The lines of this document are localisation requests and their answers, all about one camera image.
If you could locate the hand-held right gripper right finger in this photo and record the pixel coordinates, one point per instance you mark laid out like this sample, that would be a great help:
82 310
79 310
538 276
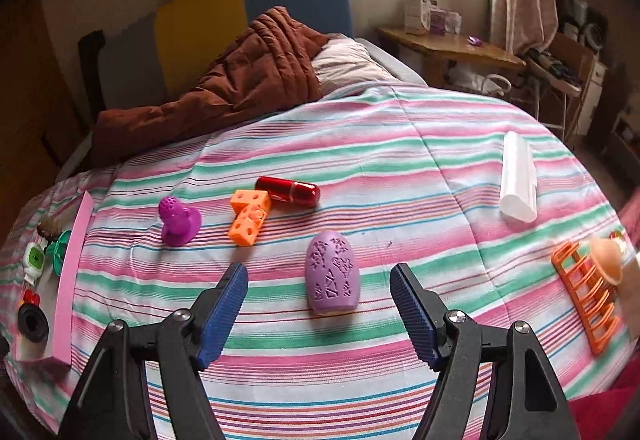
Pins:
415 315

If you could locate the black round disc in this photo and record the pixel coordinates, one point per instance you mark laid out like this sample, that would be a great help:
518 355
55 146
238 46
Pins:
32 322

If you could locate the purple patterned egg-shaped shell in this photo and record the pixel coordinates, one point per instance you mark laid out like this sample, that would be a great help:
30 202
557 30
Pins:
332 275

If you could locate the wooden desk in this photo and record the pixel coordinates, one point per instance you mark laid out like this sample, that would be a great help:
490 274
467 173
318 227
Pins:
450 48

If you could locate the purple perforated plastic toy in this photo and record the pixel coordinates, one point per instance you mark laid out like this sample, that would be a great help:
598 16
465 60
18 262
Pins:
177 222

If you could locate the striped pink green blanket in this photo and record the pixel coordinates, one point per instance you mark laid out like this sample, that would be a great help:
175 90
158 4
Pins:
400 170

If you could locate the small white container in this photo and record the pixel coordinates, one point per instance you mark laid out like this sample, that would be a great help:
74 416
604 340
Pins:
454 23

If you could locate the beige cardboard box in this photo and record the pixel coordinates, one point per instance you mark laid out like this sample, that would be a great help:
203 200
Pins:
631 295

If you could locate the white carton box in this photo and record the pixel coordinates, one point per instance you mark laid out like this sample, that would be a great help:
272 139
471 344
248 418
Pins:
416 10

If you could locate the pink storage box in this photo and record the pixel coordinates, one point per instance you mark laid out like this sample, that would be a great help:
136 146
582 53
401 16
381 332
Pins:
70 280

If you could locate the red cloth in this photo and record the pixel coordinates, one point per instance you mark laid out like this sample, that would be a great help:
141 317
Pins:
610 415

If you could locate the metal folding chair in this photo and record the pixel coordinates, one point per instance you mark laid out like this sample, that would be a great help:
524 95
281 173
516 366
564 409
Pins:
552 70

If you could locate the small purple box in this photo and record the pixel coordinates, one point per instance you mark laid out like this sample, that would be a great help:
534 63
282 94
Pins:
438 20

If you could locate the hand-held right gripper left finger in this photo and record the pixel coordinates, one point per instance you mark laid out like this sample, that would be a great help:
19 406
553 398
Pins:
222 315

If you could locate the orange plastic rack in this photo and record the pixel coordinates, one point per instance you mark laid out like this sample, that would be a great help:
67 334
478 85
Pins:
562 260

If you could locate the red capsule container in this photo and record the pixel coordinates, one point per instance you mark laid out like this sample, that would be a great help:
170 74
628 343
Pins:
290 190

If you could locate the yellow headboard panel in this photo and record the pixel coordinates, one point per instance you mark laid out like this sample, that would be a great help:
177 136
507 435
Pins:
200 30

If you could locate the white bag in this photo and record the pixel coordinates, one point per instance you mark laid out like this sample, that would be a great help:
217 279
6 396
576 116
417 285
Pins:
492 83

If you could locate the white green plastic gadget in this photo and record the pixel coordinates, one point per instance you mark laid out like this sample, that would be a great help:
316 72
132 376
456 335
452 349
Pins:
35 262

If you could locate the small purple wrapper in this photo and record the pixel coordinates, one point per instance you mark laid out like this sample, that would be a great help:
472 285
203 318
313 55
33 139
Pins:
475 41

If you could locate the orange cube blocks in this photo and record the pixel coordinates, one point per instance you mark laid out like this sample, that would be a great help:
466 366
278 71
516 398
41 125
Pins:
247 225

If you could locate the large cardboard box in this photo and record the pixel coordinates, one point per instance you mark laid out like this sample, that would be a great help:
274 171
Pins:
590 70

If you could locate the grey white pillow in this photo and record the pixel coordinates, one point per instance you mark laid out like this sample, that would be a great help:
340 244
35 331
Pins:
350 65

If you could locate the brown quilted comforter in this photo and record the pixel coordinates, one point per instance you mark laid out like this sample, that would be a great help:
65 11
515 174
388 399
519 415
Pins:
240 80

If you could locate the small colourful round toy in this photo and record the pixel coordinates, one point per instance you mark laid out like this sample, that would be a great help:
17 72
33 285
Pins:
617 235

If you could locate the small brown object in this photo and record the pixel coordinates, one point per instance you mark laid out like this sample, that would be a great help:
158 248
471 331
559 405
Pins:
50 227

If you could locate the translucent white plastic case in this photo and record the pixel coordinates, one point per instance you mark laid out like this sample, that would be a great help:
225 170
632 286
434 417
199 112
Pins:
517 180

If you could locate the peach silicone funnel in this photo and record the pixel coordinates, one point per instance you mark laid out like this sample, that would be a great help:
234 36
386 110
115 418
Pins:
606 257

